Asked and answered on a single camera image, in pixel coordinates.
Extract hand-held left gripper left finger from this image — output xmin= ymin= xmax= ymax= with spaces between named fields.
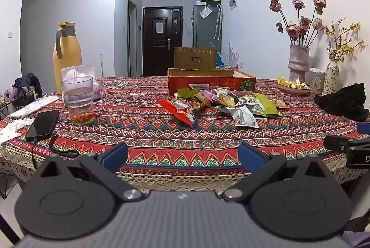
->
xmin=32 ymin=142 xmax=145 ymax=202

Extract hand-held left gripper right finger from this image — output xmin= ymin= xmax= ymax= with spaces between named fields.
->
xmin=221 ymin=142 xmax=340 ymax=204

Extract pile of snack packets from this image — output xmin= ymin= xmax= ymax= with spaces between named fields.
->
xmin=157 ymin=83 xmax=290 ymax=129

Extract orange cardboard box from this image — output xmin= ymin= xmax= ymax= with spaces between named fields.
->
xmin=168 ymin=68 xmax=256 ymax=96

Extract black cloth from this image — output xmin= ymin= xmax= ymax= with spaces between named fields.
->
xmin=314 ymin=83 xmax=370 ymax=122

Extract floral ceramic vase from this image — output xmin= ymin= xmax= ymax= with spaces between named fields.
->
xmin=322 ymin=59 xmax=339 ymax=96

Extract patterned red tablecloth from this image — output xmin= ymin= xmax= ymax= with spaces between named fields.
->
xmin=0 ymin=76 xmax=370 ymax=199

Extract clear storage jar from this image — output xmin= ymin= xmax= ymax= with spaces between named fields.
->
xmin=310 ymin=67 xmax=327 ymax=92

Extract wooden plate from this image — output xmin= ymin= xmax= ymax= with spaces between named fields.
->
xmin=276 ymin=82 xmax=314 ymax=96

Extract glass cup with water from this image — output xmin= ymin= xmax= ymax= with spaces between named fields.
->
xmin=61 ymin=76 xmax=95 ymax=125

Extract plate of fruit peels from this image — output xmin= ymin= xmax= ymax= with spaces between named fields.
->
xmin=277 ymin=77 xmax=310 ymax=90

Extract yellow flower branches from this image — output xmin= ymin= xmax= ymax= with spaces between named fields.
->
xmin=324 ymin=17 xmax=367 ymax=62

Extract black smartphone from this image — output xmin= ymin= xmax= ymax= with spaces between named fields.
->
xmin=25 ymin=110 xmax=60 ymax=142

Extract white wrapped packet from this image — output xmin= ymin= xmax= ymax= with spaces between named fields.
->
xmin=7 ymin=95 xmax=60 ymax=118

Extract cluttered storage rack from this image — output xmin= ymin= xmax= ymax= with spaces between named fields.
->
xmin=217 ymin=53 xmax=238 ymax=69

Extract purple paper decoration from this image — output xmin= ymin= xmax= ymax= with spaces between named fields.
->
xmin=227 ymin=40 xmax=240 ymax=66

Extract yellow thermos jug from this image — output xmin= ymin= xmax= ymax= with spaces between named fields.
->
xmin=53 ymin=22 xmax=83 ymax=95

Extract crumpled white tissue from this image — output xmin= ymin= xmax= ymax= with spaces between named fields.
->
xmin=0 ymin=118 xmax=34 ymax=144

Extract dark backpack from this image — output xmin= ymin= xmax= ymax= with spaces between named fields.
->
xmin=12 ymin=73 xmax=42 ymax=110

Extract dark brown door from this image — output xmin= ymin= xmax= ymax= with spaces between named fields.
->
xmin=142 ymin=6 xmax=183 ymax=77

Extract wooden chair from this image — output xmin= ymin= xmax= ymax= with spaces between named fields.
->
xmin=173 ymin=47 xmax=217 ymax=70

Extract purple rolled mat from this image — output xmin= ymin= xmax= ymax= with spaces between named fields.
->
xmin=3 ymin=89 xmax=24 ymax=102

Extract grey refrigerator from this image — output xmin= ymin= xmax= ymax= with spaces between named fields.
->
xmin=193 ymin=2 xmax=222 ymax=49

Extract white folded umbrella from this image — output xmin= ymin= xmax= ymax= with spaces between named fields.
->
xmin=214 ymin=3 xmax=223 ymax=40

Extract black phone cable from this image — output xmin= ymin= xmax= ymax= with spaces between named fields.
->
xmin=30 ymin=134 xmax=79 ymax=170

